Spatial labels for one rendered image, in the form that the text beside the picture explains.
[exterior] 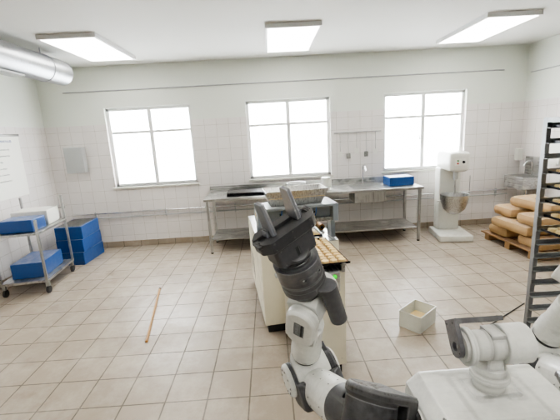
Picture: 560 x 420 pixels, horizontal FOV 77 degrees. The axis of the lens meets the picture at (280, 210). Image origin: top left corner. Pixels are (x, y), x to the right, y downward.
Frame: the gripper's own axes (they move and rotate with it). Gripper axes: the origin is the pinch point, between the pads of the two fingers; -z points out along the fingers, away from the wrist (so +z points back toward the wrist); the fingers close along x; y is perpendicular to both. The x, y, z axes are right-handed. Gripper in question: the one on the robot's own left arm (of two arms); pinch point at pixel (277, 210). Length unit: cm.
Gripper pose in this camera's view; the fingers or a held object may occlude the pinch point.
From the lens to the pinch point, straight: 60.6
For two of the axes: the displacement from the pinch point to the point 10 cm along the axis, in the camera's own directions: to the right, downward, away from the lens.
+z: 3.0, 8.1, 5.0
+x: 7.8, -5.1, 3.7
